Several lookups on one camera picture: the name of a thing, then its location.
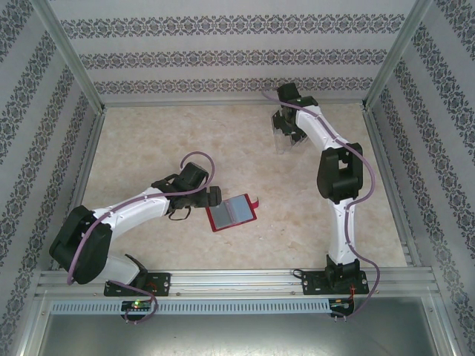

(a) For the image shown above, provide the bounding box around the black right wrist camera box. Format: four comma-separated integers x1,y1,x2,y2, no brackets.
277,83,301,103

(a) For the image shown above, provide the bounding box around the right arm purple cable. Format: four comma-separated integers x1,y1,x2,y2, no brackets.
261,88,381,322

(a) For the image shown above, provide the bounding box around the thin black cable loop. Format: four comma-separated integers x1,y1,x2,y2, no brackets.
168,208,193,222

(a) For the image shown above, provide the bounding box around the long aluminium base rail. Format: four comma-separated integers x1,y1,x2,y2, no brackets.
36,268,436,299

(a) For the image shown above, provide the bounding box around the grey sheet metal panel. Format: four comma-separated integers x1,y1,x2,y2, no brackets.
22,313,457,356

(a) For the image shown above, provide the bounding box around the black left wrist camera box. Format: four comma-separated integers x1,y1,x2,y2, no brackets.
180,162,209,186

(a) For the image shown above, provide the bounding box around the clear acrylic card stand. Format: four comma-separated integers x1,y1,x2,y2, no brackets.
270,110,309,155

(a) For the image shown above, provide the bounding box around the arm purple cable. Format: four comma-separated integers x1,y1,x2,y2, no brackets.
66,151,217,326
261,88,381,322

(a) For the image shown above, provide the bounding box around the perforated grey cable tray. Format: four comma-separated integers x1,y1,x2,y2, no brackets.
49,299,332,316

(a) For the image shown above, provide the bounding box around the red card holder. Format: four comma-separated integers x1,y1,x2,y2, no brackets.
205,193,260,234

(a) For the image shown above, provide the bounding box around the aluminium side rail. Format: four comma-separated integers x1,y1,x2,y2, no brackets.
50,109,108,271
361,105,423,268

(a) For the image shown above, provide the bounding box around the small controller circuit board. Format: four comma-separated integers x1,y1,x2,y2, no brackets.
121,300,154,312
329,297,356,311

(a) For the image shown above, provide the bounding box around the thin aluminium wall rail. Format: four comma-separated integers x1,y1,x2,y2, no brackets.
102,99,368,109

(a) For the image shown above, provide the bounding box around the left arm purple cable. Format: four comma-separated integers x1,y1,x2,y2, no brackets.
66,151,217,326

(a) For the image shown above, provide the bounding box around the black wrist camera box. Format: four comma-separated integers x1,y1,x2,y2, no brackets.
180,162,209,186
277,83,301,103

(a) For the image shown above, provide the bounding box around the aluminium frame post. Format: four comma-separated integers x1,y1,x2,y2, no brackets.
360,0,434,112
33,0,107,114

